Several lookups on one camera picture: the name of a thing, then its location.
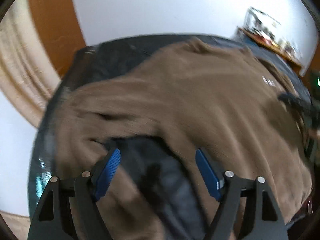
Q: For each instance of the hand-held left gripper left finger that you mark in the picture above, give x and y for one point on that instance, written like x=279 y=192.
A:
x=107 y=172

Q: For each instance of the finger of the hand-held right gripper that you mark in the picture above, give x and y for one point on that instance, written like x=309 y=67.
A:
x=292 y=100

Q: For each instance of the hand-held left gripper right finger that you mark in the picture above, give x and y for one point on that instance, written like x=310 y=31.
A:
x=207 y=175

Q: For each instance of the brown fleece sweater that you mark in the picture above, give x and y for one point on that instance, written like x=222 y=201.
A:
x=187 y=92

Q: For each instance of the wooden desk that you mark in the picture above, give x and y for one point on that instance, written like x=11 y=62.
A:
x=287 y=55

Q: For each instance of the black satin bed sheet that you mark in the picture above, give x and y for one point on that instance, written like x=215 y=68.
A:
x=155 y=160

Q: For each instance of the clear tape strip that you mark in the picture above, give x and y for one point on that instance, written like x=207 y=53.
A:
x=42 y=180

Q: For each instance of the beige patterned curtain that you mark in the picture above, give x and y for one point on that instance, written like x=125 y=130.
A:
x=20 y=67

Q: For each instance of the brown panelled wooden door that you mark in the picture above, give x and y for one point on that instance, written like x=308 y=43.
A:
x=55 y=17

